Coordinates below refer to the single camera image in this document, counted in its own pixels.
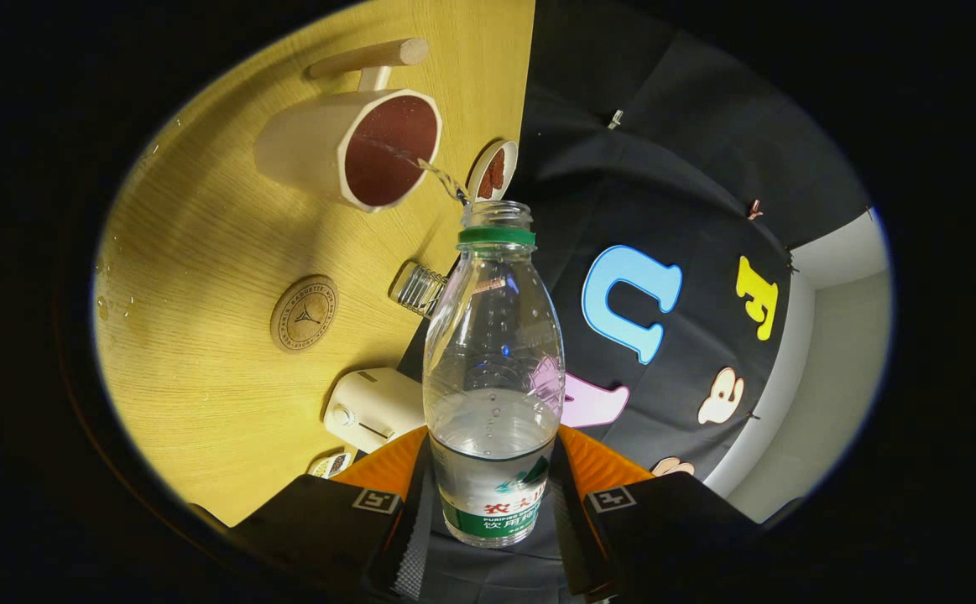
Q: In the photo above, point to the silver clip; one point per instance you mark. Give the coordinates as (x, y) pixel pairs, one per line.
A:
(615, 118)

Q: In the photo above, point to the white toaster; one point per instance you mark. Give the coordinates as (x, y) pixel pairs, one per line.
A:
(374, 403)

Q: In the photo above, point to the black backdrop cloth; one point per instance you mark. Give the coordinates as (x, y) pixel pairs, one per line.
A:
(664, 126)

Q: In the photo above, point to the clear plastic juice bottle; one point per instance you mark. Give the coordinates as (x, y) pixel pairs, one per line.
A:
(494, 436)

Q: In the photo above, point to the small white plate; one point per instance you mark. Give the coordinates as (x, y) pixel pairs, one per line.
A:
(511, 158)

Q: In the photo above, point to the round wooden coaster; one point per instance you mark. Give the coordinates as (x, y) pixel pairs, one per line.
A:
(304, 314)

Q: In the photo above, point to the ribbed clear glass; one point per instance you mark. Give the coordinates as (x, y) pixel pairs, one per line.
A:
(419, 289)

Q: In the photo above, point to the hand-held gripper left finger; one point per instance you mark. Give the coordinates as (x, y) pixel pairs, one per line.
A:
(412, 545)

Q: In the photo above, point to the white divided seasoning dish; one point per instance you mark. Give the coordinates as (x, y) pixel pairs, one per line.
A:
(332, 464)

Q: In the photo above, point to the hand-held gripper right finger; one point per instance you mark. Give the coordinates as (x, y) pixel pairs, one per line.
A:
(571, 537)

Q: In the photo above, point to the wooden table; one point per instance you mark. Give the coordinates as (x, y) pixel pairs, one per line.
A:
(202, 394)

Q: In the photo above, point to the dark red meat slice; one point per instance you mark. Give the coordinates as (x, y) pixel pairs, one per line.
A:
(489, 184)
(498, 164)

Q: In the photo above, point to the pink clip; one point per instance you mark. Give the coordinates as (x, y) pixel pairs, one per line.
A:
(754, 210)

